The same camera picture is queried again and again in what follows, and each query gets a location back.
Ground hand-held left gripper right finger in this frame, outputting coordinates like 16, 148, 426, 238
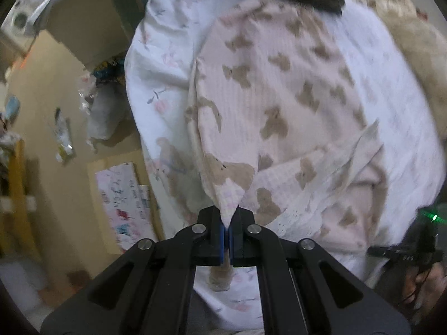
228, 207, 412, 335

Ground bear print pink pants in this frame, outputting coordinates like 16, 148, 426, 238
185, 0, 393, 292

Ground cardboard box with printed paper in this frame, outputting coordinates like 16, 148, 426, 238
87, 150, 165, 255

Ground white floral bed sheet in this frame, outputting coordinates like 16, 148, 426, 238
124, 0, 446, 332

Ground yellow wooden furniture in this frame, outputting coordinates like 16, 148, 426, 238
0, 139, 41, 262

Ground white washing machine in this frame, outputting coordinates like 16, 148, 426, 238
8, 2, 35, 37

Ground clear plastic bag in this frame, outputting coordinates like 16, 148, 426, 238
79, 73, 131, 152

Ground light blue cloth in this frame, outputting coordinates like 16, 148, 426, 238
2, 94, 21, 126

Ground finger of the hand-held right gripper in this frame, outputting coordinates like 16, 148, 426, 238
367, 246, 411, 262

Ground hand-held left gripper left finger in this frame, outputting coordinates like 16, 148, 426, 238
40, 207, 227, 335

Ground beige fluffy blanket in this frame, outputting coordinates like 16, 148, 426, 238
346, 0, 447, 126

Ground beige wooden cabinet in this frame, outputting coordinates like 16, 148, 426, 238
45, 0, 145, 68

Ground person's right hand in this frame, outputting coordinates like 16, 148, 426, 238
401, 262, 447, 322

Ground small plastic packet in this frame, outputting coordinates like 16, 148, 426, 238
53, 107, 77, 164

